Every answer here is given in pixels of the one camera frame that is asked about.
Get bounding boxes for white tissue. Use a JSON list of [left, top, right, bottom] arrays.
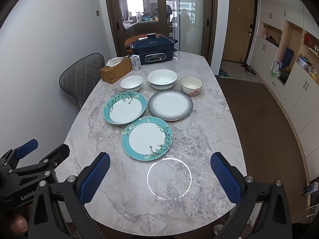
[[107, 57, 125, 67]]

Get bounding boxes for brown framed glass door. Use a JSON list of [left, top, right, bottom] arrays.
[[103, 0, 220, 63]]

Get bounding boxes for dark clothes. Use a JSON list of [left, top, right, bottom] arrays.
[[265, 33, 280, 46]]

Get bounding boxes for small white bowl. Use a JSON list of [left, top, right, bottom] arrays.
[[120, 75, 144, 92]]

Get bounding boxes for white shopping bag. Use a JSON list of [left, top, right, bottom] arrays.
[[272, 60, 283, 76]]

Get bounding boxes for wooden entrance door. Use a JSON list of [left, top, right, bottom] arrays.
[[222, 0, 258, 64]]

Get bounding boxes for blue bag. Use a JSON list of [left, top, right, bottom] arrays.
[[283, 47, 294, 66]]

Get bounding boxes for grey quilted chair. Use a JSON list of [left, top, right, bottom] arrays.
[[59, 53, 105, 110]]

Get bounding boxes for small white carton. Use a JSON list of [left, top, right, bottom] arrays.
[[130, 55, 142, 71]]

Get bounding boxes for person's left hand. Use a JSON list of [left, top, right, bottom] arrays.
[[0, 205, 32, 239]]

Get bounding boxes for teal floral plate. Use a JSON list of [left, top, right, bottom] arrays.
[[103, 91, 147, 125], [122, 116, 173, 161]]

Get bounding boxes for brown floor mat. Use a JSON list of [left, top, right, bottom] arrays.
[[216, 76, 309, 229]]

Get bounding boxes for large white bowl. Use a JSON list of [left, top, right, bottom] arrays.
[[147, 69, 178, 90]]

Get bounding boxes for grey black-rimmed plate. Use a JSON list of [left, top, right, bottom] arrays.
[[148, 89, 194, 121]]

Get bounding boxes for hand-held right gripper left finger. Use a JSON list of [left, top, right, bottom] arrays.
[[27, 152, 110, 239]]

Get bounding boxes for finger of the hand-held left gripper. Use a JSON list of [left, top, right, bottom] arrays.
[[0, 139, 39, 170], [7, 144, 70, 177]]

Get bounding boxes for white wall cabinet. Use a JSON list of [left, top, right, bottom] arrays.
[[245, 0, 319, 180]]

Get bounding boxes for wooden tissue box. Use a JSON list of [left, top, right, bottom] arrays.
[[99, 57, 133, 84]]

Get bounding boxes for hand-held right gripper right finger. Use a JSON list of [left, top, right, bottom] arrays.
[[211, 152, 292, 239]]

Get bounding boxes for dark blue electric cooker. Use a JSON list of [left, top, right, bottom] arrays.
[[129, 33, 179, 65]]

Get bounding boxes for pink floral bowl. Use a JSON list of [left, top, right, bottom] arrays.
[[180, 76, 204, 97]]

